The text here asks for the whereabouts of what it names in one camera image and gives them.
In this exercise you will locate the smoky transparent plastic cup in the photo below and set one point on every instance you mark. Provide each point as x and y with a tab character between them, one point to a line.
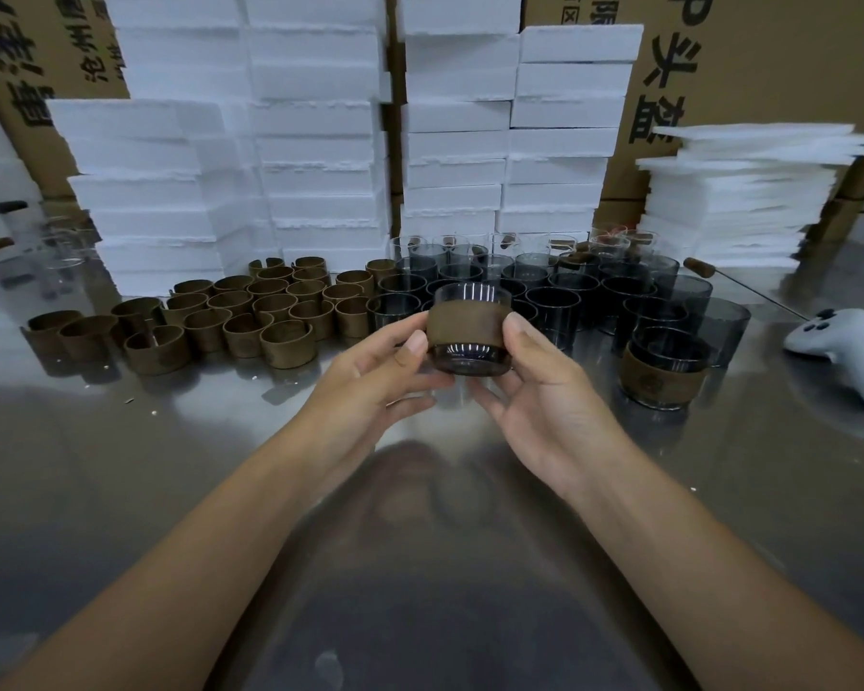
468	291
669	348

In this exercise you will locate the large printed cardboard box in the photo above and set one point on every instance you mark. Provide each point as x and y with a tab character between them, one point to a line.
777	57

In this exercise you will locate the white game controller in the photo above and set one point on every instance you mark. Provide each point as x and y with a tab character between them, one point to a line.
853	352

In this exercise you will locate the person's left forearm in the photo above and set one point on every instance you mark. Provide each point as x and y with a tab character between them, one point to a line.
165	575

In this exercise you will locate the person's right hand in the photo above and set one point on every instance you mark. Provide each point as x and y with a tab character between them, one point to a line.
561	424

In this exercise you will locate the person's right forearm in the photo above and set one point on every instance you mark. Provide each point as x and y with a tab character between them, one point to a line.
720	590

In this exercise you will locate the tall stack white foam blocks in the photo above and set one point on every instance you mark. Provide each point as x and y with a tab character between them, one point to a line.
259	129

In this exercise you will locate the stack of thin foam sheets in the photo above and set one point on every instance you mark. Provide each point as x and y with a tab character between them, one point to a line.
734	201

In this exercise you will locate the group of brown sleeve rings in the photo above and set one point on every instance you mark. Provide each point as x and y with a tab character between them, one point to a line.
288	345

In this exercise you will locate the person's left hand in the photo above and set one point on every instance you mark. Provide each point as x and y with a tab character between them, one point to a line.
353	417

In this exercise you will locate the bunch of clear plastic cups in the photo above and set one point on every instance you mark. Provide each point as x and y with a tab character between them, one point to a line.
61	244

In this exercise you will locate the brown sleeve ring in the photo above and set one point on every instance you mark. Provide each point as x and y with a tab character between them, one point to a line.
659	384
468	325

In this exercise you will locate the cluster of transparent plastic cups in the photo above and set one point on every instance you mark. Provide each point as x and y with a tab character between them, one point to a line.
554	309

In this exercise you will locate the stepped stack white foam blocks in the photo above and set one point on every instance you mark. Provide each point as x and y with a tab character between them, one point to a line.
461	136

